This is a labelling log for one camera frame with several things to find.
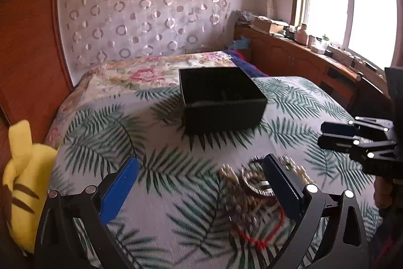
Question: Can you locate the yellow plush toy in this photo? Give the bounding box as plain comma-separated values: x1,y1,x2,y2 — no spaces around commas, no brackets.
1,119,57,253

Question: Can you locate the black open jewelry box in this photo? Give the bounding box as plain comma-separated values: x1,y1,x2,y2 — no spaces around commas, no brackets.
179,67,268,135

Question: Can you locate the pink bottle on cabinet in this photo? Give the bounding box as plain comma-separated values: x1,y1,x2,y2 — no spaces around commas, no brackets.
294,23,309,46

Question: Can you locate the blue tissue paper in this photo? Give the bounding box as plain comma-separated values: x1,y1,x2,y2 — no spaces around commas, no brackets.
227,36,251,50

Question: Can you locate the floral quilt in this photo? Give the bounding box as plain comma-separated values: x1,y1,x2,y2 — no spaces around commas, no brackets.
44,51,235,149

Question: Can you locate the dark blue blanket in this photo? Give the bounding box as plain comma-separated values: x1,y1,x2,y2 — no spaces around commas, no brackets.
224,50,268,78

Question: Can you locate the wooden wardrobe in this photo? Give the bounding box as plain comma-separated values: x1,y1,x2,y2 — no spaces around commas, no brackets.
1,0,73,142

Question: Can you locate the sheer circle pattern curtain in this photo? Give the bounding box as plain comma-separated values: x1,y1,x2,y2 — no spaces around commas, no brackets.
59,0,231,70

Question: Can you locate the person's right hand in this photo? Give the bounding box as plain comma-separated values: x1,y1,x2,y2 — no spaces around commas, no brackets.
374,176,403,210

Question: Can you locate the silver bangle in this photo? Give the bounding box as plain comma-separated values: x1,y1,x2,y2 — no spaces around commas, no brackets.
241,167,275,198

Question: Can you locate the red cord bracelet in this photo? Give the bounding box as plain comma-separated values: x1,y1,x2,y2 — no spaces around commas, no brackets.
231,203,286,252

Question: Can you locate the wooden sideboard cabinet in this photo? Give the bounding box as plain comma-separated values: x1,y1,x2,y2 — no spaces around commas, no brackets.
233,24,391,119

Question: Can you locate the palm leaf print bedspread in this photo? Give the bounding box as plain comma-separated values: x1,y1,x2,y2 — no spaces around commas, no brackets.
50,77,381,268

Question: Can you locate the cardboard box on cabinet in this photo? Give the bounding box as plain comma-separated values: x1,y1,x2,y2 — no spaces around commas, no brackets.
253,17,283,34

